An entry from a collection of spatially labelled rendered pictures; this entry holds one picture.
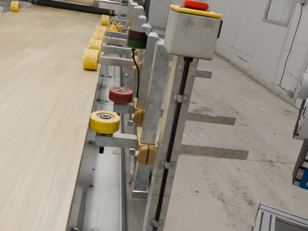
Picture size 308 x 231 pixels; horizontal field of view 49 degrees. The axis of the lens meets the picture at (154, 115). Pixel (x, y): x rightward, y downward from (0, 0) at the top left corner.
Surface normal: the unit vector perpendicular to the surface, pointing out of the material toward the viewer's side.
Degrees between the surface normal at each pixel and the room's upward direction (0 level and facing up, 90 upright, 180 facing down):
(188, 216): 0
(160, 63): 90
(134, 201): 0
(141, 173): 90
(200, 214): 0
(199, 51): 90
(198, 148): 90
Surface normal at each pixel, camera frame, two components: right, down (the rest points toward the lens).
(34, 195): 0.16, -0.92
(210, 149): 0.10, 0.37
